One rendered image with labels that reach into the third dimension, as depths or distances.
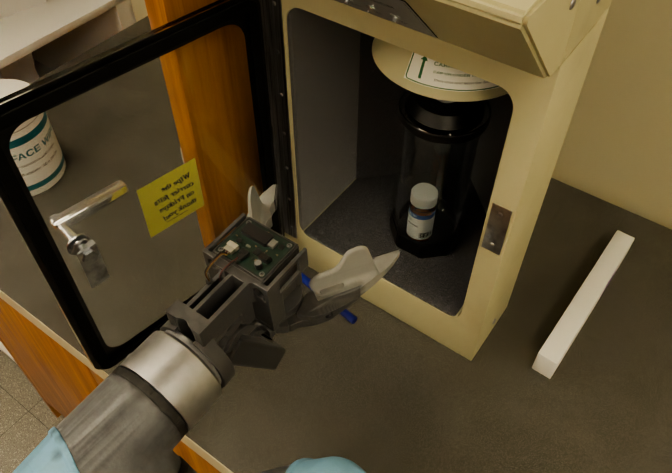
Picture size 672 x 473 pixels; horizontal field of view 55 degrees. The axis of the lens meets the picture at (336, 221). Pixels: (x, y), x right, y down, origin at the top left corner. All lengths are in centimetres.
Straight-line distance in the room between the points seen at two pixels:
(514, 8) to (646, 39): 62
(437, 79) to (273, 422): 47
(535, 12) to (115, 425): 39
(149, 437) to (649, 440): 63
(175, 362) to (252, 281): 8
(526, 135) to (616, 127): 51
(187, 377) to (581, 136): 81
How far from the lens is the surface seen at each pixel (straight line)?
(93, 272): 73
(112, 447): 50
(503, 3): 43
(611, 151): 114
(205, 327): 50
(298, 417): 86
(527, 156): 63
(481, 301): 80
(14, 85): 118
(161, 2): 70
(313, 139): 84
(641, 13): 102
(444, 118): 74
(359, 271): 58
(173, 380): 51
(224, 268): 53
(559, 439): 89
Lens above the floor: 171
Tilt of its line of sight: 48 degrees down
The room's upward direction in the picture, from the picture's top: straight up
